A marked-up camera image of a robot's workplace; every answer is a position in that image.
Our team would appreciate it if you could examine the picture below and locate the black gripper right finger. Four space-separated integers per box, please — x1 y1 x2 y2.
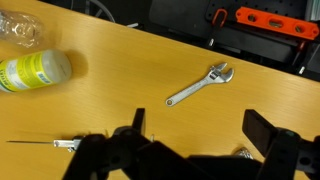
241 108 320 180

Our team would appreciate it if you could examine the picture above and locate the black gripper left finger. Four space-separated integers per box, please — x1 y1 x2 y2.
61 107 156 180

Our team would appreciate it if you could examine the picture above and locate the metal vernier caliper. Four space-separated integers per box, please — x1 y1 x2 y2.
6 129 156 154

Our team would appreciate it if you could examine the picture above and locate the silver adjustable wrench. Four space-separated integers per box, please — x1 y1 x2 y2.
165 62 236 108

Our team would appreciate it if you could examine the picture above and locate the orange spirit level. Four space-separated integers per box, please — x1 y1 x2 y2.
234 6 320 41

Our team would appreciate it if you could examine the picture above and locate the black office chair base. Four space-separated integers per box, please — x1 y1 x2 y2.
68 0 141 30

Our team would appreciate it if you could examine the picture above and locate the crumpled clear plastic bottle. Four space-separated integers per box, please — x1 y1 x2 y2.
0 8 45 50

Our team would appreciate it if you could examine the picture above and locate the black tool pegboard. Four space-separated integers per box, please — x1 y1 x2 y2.
148 0 320 83

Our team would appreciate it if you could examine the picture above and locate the orange-handled hanging tool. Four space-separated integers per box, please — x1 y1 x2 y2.
207 7 230 48

